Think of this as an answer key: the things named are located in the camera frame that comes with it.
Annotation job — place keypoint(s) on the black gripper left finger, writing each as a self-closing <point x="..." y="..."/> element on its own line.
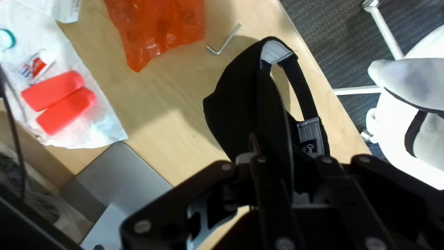
<point x="185" y="217"/>

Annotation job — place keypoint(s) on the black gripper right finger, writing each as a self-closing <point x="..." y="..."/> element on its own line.
<point x="361" y="209"/>

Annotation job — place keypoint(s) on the clear white plastic bag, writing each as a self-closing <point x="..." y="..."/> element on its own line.
<point x="92" y="126"/>

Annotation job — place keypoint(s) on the white office chair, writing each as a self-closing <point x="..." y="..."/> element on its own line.
<point x="407" y="84"/>

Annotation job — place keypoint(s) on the red oblong item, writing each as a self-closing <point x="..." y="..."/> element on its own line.
<point x="53" y="91"/>
<point x="67" y="112"/>

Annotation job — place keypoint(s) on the metal hex key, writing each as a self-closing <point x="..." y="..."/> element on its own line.
<point x="224" y="42"/>

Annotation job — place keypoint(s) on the orange plastic bag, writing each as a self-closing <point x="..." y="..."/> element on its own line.
<point x="157" y="28"/>

